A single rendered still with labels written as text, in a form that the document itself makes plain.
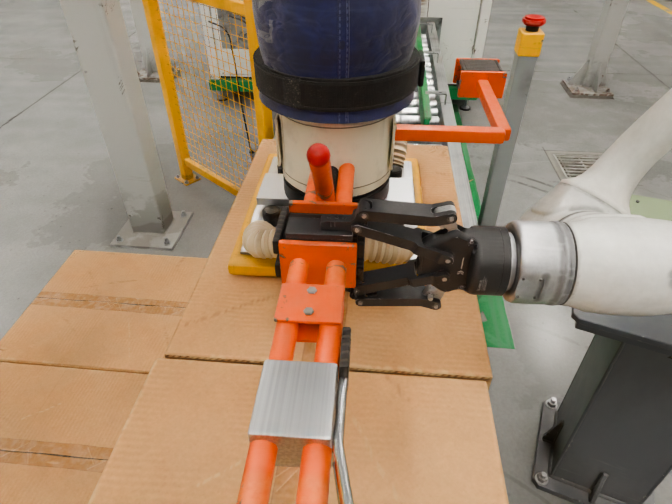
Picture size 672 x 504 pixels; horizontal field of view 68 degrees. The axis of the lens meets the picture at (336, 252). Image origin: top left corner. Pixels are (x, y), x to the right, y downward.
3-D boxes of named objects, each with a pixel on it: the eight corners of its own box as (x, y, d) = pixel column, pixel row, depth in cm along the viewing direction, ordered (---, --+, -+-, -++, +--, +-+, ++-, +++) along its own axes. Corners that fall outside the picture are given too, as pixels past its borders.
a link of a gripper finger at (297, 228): (352, 241, 51) (352, 235, 51) (285, 239, 51) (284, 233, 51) (353, 224, 53) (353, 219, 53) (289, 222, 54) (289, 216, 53)
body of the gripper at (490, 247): (521, 252, 48) (424, 248, 48) (502, 313, 53) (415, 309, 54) (505, 209, 54) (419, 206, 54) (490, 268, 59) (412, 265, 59)
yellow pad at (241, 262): (269, 161, 97) (267, 138, 94) (319, 163, 97) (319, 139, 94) (227, 275, 71) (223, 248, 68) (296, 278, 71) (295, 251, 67)
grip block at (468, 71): (452, 82, 102) (456, 57, 99) (494, 83, 102) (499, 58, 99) (457, 97, 96) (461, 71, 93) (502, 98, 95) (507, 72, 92)
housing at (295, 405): (265, 390, 44) (260, 357, 41) (341, 394, 44) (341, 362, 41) (249, 465, 38) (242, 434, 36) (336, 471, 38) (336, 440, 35)
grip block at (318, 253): (285, 239, 61) (282, 198, 58) (364, 242, 61) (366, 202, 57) (274, 284, 55) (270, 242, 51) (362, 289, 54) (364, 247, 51)
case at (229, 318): (276, 275, 132) (262, 137, 107) (426, 284, 130) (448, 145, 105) (213, 504, 86) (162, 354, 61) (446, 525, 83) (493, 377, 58)
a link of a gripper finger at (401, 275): (444, 249, 55) (447, 259, 56) (349, 270, 58) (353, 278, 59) (448, 272, 52) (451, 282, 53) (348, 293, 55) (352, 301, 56)
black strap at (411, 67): (270, 53, 79) (268, 26, 76) (417, 56, 78) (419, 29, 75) (239, 110, 61) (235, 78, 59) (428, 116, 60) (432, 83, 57)
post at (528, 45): (466, 267, 219) (518, 27, 156) (481, 268, 218) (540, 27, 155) (467, 277, 213) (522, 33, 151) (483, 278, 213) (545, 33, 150)
